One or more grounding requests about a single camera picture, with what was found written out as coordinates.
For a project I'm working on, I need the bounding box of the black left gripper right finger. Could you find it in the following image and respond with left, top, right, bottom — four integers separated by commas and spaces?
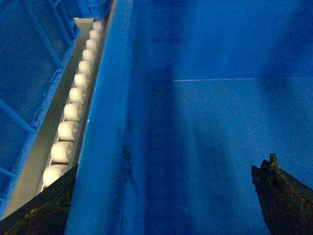
251, 153, 313, 235

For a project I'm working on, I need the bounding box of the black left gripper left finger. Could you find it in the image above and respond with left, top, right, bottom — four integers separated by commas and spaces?
0, 165, 78, 235

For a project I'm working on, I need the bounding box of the large blue plastic crate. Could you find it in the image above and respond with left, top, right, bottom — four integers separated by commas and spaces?
65, 0, 313, 235

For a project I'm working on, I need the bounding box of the blue crate on shelf left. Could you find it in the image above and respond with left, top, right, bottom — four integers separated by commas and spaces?
0, 0, 85, 216

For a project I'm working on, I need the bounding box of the white roller track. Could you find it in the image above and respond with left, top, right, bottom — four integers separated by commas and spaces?
37, 20, 106, 193

